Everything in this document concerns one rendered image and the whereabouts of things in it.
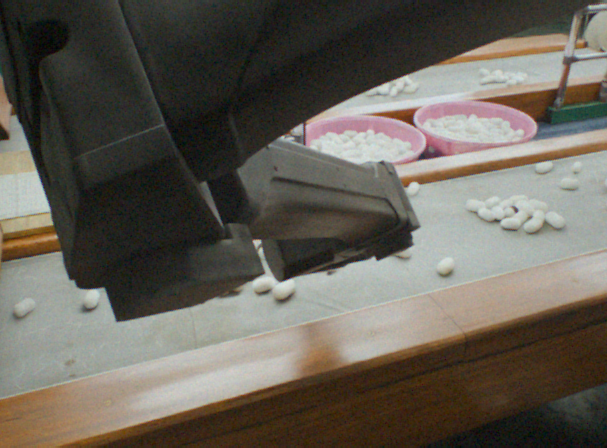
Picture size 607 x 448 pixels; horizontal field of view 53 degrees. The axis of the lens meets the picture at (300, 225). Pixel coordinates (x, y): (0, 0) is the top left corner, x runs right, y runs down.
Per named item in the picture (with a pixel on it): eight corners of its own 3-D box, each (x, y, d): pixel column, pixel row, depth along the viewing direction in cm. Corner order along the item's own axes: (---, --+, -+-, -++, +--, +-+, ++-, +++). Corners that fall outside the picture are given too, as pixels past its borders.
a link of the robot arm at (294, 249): (422, 241, 57) (385, 158, 58) (313, 283, 53) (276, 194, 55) (375, 267, 68) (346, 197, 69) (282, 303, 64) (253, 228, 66)
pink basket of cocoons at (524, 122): (554, 173, 135) (563, 132, 130) (451, 193, 127) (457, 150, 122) (482, 131, 156) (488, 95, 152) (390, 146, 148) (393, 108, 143)
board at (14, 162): (75, 227, 97) (74, 221, 96) (-29, 245, 92) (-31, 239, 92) (65, 150, 123) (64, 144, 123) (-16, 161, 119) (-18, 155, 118)
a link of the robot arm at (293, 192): (202, 275, 20) (94, -10, 21) (74, 337, 22) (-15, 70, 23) (434, 245, 59) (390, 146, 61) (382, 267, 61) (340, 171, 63)
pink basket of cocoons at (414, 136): (446, 179, 132) (452, 138, 127) (362, 221, 117) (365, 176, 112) (356, 144, 149) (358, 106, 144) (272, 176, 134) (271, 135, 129)
